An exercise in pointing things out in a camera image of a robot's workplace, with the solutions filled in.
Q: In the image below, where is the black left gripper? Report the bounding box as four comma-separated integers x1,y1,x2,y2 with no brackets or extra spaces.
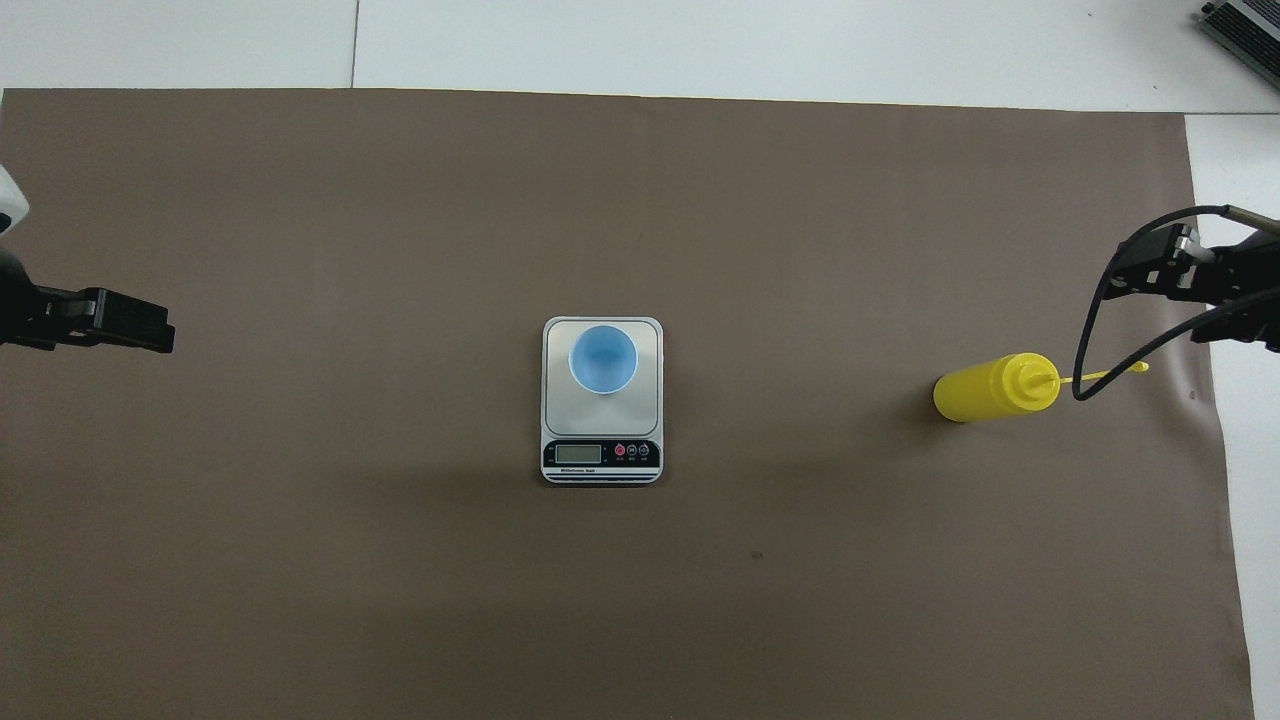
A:
0,245,177,356

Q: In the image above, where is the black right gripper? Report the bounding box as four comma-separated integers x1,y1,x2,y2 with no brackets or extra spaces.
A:
1106,224,1280,354

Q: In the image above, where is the yellow squeeze bottle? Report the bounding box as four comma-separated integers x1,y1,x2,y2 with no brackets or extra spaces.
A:
933,352,1150,424

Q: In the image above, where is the light blue plastic cup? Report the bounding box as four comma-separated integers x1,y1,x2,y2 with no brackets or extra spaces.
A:
568,324,639,396

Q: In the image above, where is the silver digital kitchen scale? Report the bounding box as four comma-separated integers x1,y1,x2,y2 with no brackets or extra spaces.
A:
541,316,664,486

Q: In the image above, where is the grey metal device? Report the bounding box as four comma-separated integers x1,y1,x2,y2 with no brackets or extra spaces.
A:
1200,0,1280,94

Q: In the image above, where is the brown paper table mat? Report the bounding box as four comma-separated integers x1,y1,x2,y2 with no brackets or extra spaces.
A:
0,88,1257,720

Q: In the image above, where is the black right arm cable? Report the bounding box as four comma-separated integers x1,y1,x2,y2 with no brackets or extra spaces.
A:
1071,204,1280,403

